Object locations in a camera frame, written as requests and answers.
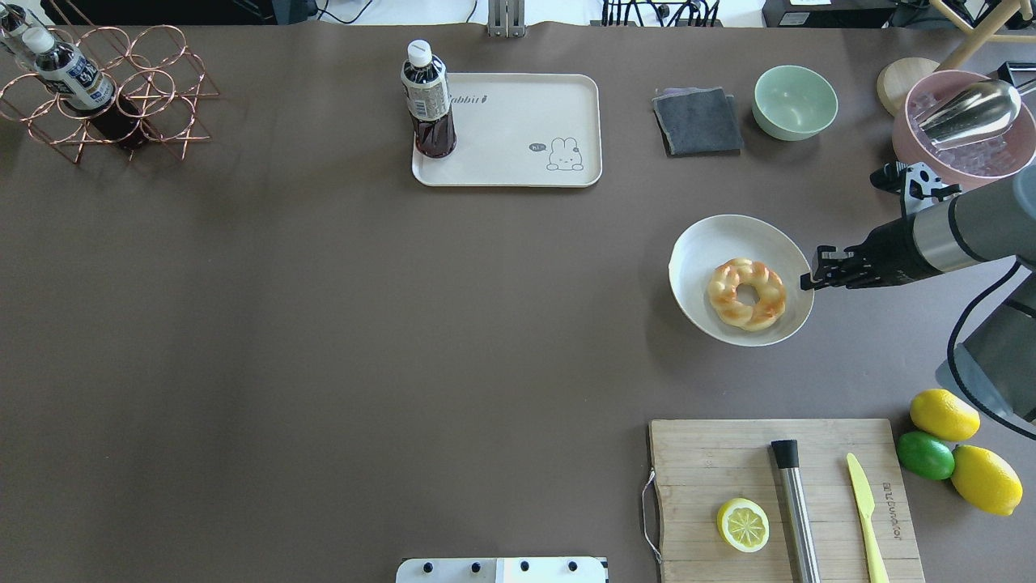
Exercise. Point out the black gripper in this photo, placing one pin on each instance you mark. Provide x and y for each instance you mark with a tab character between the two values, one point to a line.
889	249

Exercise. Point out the glazed braided donut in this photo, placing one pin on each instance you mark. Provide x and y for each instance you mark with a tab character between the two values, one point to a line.
747	294

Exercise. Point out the white round plate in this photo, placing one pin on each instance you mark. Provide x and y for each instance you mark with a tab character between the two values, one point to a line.
709	242

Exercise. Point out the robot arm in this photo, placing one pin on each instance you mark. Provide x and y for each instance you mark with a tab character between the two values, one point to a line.
994	367

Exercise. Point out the beige rabbit tray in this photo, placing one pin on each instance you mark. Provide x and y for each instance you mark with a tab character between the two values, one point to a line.
519	130

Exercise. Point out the red tea bottle on tray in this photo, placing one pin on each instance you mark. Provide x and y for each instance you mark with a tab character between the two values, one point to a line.
424	78

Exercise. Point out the green ceramic bowl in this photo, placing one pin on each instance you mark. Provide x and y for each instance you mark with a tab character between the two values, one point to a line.
793	103

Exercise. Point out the pink bowl with ice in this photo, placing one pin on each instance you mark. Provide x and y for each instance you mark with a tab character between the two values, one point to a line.
971	165

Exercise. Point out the yellow lemon far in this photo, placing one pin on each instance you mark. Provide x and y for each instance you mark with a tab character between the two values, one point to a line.
944	415

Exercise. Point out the yellow lemon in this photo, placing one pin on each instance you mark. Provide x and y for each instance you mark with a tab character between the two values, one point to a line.
986	480
944	415

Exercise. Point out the steel black-tipped rod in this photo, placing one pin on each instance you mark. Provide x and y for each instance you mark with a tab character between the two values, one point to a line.
786	454

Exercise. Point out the wooden mug tree stand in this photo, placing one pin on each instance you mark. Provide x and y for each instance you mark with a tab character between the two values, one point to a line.
898	78

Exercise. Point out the grey folded cloth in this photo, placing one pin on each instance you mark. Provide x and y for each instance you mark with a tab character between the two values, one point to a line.
697	121

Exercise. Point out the green lime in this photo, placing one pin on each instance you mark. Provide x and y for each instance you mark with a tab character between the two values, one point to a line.
924	455

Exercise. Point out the metal scoop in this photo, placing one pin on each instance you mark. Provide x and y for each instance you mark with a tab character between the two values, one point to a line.
982	110

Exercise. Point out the yellow plastic knife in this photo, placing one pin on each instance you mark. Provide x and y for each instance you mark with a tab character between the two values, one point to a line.
865	508

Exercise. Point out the wooden cutting board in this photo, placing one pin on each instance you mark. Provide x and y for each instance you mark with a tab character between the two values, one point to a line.
700	464

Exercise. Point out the yellow lemon near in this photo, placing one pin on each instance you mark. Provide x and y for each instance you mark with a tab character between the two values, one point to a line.
986	480

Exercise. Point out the half lemon slice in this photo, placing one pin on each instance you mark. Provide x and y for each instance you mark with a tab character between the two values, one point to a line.
743	525

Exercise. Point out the tea bottle in rack front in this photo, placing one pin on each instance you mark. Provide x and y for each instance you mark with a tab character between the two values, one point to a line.
80	83

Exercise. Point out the tea bottle in rack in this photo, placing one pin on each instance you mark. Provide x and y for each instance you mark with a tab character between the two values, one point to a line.
80	83
14	23

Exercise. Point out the tea bottle in rack rear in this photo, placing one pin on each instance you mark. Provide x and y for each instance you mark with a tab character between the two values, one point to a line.
14	23

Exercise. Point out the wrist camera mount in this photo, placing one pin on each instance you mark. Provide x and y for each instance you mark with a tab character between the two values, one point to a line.
917	185

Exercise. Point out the white camera mast with base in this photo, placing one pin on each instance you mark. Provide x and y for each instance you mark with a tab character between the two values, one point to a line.
564	568

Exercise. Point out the copper wire bottle rack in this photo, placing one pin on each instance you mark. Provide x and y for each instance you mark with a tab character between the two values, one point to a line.
154	69

